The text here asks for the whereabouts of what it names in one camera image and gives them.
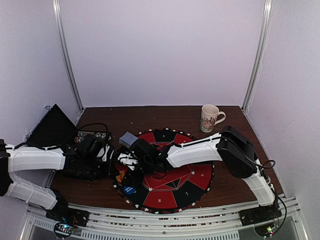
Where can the orange big blind button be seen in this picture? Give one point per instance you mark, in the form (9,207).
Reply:
(120,177)

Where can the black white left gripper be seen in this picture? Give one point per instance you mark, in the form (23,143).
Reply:
(106,173)

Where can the cream patterned ceramic mug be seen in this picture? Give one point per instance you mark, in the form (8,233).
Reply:
(210,116)

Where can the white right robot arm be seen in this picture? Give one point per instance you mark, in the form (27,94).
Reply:
(228,146)

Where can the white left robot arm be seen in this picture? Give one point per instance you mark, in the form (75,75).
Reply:
(22,157)

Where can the right aluminium frame post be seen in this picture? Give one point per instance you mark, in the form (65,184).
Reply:
(261,48)

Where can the round red black poker mat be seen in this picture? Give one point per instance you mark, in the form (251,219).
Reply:
(179,190)

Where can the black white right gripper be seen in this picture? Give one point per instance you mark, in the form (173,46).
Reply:
(132,172)

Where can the black poker chip case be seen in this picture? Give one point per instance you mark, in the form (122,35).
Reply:
(55,130)

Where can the blue small blind button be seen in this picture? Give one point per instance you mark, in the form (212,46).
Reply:
(129,190)

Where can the blue backed card deck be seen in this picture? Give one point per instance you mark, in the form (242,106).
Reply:
(127,139)

